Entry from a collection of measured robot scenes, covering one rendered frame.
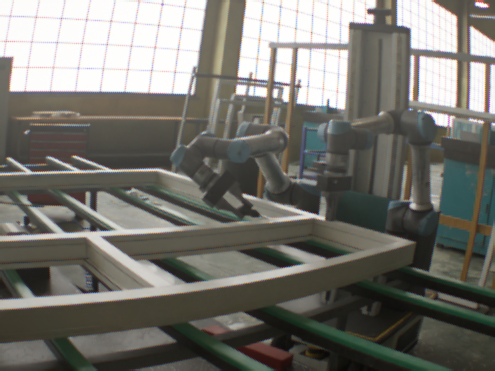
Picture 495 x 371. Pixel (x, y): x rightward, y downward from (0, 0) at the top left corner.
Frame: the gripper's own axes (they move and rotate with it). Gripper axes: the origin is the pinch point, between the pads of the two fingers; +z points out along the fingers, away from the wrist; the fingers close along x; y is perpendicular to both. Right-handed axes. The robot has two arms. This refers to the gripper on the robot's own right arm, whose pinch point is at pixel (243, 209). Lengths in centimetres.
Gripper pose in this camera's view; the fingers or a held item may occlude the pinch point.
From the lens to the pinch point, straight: 193.6
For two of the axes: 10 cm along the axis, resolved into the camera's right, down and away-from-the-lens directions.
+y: 2.4, -2.7, -9.3
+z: 7.7, 6.4, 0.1
